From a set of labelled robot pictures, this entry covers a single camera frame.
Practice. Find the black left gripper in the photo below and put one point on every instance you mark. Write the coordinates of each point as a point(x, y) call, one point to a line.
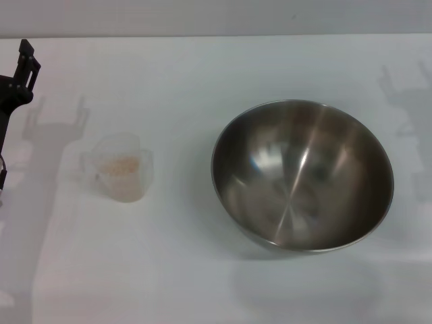
point(11, 98)

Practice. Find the rice grains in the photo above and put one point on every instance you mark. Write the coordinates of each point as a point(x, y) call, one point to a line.
point(119, 166)

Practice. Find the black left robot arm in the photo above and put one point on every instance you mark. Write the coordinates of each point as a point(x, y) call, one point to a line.
point(2, 175)

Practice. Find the stainless steel mixing bowl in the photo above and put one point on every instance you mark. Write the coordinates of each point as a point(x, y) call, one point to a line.
point(297, 189)

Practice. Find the clear plastic measuring cup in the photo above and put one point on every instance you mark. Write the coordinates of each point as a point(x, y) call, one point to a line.
point(133, 145)

